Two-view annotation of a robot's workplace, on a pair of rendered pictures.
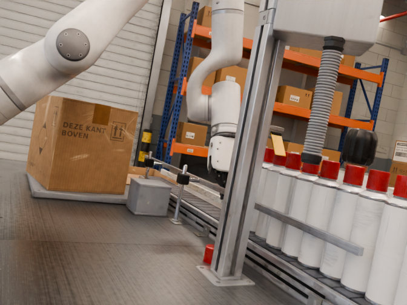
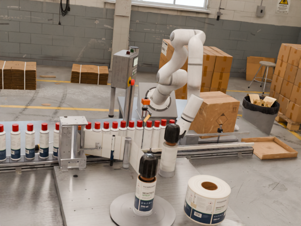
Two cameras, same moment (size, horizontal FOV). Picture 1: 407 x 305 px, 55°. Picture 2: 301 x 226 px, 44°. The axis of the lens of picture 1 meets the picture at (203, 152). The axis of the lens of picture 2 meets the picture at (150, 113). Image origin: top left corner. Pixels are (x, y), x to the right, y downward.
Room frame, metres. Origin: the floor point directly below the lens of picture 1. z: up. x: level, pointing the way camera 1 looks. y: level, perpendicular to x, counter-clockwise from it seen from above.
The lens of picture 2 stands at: (1.08, -2.25, 1.92)
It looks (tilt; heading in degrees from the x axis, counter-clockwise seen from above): 21 degrees down; 95
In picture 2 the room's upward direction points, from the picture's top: 7 degrees clockwise
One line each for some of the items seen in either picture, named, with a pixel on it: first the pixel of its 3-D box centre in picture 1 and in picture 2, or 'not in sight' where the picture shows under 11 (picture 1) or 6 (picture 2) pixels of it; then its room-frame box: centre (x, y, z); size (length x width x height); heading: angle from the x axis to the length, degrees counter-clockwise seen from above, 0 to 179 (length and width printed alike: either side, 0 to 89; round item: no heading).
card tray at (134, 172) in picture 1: (138, 175); (268, 147); (1.73, 0.27, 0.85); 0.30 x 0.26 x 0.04; 27
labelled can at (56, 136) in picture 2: not in sight; (58, 140); (0.41, -0.42, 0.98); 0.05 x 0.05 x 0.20
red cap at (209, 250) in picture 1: (212, 253); not in sight; (0.81, -0.06, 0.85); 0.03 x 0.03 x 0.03
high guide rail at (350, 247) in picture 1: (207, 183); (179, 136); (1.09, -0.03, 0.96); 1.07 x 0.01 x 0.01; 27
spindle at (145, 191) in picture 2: not in sight; (146, 184); (0.97, -0.80, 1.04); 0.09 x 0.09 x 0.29
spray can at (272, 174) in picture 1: (274, 195); (147, 136); (0.89, -0.18, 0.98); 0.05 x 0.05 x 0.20
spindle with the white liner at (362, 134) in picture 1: (352, 184); (169, 149); (1.04, -0.41, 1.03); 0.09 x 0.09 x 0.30
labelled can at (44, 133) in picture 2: not in sight; (44, 140); (0.35, -0.45, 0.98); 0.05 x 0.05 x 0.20
